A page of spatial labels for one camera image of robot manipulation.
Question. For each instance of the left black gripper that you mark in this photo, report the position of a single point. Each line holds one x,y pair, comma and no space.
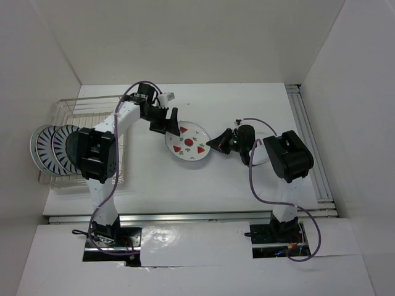
167,125

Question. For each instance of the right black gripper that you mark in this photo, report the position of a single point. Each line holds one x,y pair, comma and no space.
220,142

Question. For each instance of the dark blue glazed plate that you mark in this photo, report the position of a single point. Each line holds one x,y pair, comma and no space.
71,148

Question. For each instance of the blue striped plate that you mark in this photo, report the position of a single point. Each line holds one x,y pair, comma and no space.
44,150
59,149

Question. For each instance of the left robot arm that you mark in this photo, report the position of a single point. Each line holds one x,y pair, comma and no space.
97,155

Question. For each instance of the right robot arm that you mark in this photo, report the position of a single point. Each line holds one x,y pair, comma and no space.
291,162

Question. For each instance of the white glossy cover sheet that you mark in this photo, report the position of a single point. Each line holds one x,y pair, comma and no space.
195,244

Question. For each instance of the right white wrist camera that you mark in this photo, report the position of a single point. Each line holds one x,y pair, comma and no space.
238,121

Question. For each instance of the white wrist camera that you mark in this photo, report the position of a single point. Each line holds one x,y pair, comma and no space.
164,98
238,121

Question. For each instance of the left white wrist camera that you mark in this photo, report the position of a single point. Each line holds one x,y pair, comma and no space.
164,98

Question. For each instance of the white wire dish rack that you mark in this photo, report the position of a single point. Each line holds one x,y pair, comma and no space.
81,112

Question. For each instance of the aluminium rail frame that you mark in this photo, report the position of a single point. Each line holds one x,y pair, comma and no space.
303,244

